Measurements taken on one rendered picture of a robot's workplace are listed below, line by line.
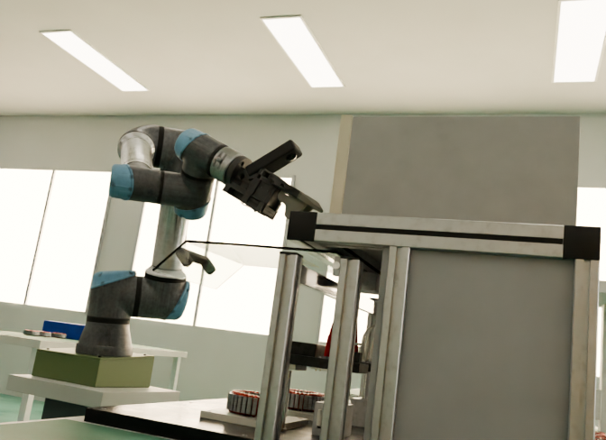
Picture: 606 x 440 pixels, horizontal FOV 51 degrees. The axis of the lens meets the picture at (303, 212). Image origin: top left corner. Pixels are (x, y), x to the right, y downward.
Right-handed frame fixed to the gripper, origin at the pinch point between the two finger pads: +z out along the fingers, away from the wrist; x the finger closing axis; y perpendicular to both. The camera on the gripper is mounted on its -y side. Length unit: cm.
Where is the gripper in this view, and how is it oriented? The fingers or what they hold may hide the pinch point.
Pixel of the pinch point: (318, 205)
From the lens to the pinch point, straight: 124.7
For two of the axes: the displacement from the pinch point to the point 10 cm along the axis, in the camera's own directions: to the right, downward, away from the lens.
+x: -3.3, -2.4, -9.1
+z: 7.9, 4.5, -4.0
